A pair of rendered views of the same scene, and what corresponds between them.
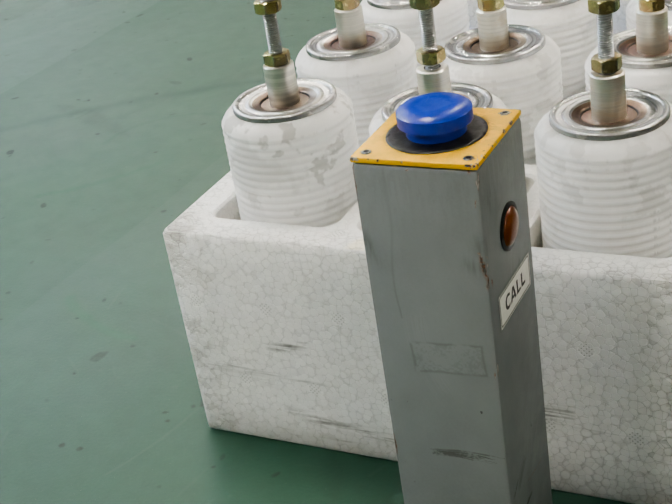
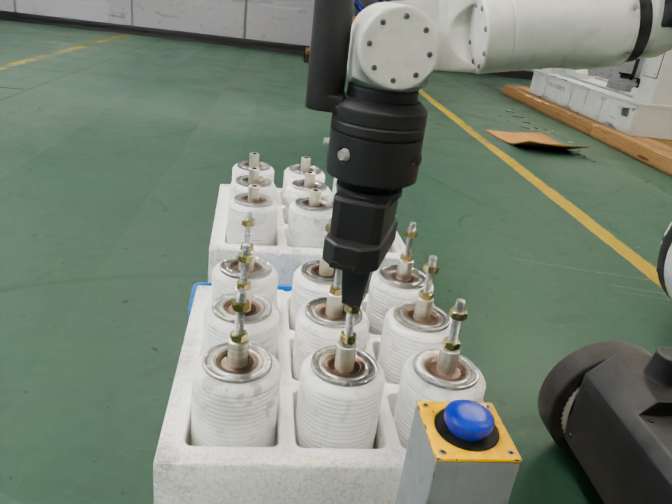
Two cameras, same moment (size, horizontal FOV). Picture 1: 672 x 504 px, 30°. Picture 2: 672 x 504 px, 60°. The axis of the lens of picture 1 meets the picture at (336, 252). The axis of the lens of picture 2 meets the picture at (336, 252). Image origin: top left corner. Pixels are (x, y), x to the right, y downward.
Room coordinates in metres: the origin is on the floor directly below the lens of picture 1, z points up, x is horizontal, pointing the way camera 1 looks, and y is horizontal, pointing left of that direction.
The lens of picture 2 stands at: (0.38, 0.28, 0.63)
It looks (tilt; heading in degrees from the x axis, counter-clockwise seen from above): 24 degrees down; 321
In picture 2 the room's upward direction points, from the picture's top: 7 degrees clockwise
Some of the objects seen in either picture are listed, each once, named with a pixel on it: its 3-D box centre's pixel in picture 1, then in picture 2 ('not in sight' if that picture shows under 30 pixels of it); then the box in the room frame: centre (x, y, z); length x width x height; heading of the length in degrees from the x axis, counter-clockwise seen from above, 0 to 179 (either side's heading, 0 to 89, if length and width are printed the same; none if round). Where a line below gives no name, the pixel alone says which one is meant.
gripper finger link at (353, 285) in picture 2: not in sight; (353, 279); (0.78, -0.07, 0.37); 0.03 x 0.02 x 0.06; 38
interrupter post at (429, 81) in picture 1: (434, 89); (345, 356); (0.79, -0.08, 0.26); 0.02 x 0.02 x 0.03
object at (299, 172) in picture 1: (304, 213); (233, 428); (0.85, 0.02, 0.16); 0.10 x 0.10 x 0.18
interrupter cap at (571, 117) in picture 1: (609, 115); (445, 369); (0.73, -0.19, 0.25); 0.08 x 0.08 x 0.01
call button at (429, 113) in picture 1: (435, 122); (467, 423); (0.60, -0.06, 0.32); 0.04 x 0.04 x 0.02
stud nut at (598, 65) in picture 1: (606, 62); (451, 343); (0.73, -0.19, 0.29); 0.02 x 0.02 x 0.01; 58
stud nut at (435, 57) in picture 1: (430, 54); (348, 337); (0.79, -0.08, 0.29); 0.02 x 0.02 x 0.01; 77
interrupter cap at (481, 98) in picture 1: (437, 107); (344, 365); (0.79, -0.08, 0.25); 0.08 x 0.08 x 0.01
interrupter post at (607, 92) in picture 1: (608, 96); (447, 360); (0.73, -0.19, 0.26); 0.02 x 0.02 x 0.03
